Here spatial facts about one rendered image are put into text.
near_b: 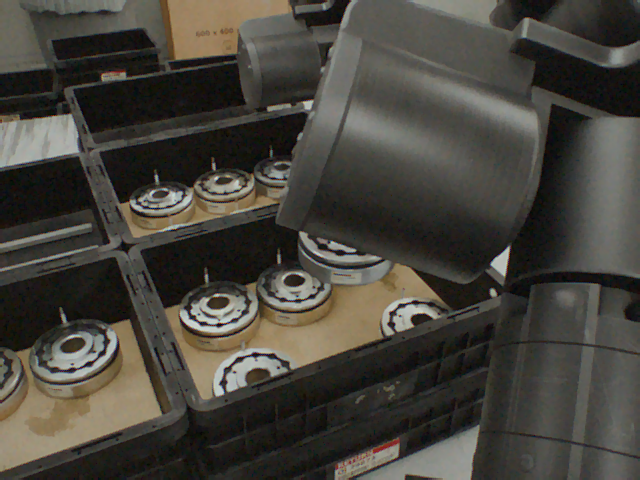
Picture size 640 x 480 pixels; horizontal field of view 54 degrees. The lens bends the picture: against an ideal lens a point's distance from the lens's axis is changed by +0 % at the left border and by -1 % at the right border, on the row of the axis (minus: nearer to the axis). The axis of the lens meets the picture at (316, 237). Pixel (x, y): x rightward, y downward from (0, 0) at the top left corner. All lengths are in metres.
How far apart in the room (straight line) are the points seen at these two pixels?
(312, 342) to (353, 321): 0.07
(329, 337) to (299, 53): 0.42
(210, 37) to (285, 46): 3.21
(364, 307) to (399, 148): 0.72
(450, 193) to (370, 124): 0.03
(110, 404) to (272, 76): 0.44
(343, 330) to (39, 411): 0.38
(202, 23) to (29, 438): 3.14
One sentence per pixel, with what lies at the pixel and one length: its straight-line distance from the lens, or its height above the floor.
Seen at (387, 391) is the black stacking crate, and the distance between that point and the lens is 0.74.
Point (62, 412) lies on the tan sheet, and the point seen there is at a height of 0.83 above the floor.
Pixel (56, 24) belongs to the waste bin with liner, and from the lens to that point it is 3.33.
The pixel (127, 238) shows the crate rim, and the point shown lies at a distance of 0.86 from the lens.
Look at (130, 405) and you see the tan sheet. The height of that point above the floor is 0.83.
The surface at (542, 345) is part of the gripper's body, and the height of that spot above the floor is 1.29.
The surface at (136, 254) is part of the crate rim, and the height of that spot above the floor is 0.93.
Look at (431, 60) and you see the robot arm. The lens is 0.18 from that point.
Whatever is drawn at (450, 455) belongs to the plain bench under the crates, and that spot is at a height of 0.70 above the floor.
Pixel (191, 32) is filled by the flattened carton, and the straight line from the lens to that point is 3.72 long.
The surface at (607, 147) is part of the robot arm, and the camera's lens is 0.19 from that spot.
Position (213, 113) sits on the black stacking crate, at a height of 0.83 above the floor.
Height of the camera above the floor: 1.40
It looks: 35 degrees down
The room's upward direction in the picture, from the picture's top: straight up
